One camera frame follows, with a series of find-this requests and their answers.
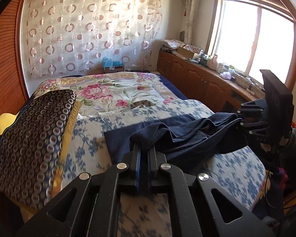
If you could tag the dark circle-patterned folded cloth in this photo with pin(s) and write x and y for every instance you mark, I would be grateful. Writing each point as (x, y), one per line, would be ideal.
(32, 140)

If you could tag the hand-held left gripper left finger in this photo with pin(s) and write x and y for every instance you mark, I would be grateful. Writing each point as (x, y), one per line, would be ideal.
(134, 167)

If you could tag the white window curtain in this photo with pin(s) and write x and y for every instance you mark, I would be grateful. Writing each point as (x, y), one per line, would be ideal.
(191, 12)

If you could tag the cardboard box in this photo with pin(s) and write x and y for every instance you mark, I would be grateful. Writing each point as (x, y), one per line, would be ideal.
(186, 53)

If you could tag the pile of printed fabric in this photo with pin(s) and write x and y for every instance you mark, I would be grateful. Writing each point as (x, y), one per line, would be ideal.
(172, 45)

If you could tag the wooden cabinet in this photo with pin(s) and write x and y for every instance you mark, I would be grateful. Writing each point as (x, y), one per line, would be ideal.
(194, 76)

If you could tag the teal tissue box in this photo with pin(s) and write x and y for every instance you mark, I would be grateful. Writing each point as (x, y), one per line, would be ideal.
(113, 65)

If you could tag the yellow patterned folded cloth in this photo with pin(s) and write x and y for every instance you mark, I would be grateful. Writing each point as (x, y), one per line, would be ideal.
(69, 133)

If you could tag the wooden slatted wardrobe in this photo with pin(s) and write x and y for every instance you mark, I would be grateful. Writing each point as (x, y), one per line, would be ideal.
(7, 66)

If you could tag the window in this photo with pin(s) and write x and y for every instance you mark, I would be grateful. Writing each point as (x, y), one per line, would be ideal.
(236, 37)

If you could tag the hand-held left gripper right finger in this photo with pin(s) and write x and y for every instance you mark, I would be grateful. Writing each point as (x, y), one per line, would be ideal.
(153, 163)

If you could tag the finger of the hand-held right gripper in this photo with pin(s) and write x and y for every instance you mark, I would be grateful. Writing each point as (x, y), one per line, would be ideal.
(256, 108)
(259, 130)

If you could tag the navy t-shirt orange print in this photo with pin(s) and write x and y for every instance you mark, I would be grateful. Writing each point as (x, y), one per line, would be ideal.
(187, 135)

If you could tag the sheer circle-patterned curtain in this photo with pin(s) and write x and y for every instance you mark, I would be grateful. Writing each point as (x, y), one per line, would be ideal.
(88, 29)

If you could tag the pink floral blanket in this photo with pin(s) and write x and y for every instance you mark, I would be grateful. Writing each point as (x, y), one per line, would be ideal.
(108, 91)

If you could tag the blue and white floral sheet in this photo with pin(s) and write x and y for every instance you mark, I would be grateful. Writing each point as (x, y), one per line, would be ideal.
(93, 138)

